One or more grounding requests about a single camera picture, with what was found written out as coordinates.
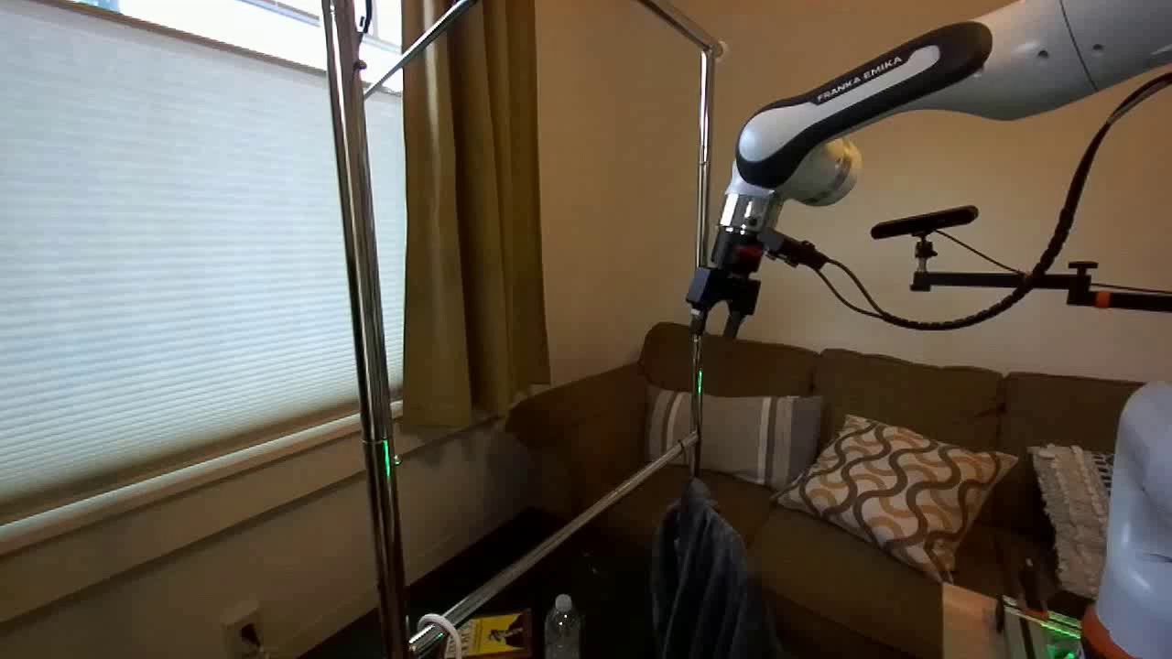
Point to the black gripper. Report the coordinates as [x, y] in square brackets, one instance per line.
[734, 276]

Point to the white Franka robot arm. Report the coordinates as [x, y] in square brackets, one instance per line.
[1039, 57]

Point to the robot base platform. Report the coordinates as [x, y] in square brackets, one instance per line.
[1045, 628]

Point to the chrome clothes rack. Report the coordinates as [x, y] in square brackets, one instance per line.
[368, 306]

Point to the striped beige cushion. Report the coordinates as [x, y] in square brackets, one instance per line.
[746, 437]

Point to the brown wave pattern cushion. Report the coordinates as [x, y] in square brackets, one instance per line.
[901, 488]

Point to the dark gray garment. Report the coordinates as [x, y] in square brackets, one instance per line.
[707, 588]

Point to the olive green curtain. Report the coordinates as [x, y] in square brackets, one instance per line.
[471, 206]

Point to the brown fabric sofa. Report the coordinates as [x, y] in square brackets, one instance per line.
[856, 571]

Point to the clear plastic water bottle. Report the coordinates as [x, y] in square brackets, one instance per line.
[561, 628]

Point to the yellow printed bag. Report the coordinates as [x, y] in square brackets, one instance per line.
[498, 637]

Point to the tan cardboard box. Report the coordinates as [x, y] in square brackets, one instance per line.
[972, 623]

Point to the white lace cushion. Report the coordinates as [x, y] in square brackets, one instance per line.
[1075, 515]

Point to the white window blind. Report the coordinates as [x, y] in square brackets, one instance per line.
[169, 257]

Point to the black stereo camera bar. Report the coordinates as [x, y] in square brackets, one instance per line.
[924, 221]

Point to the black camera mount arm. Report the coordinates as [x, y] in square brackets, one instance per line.
[1002, 280]

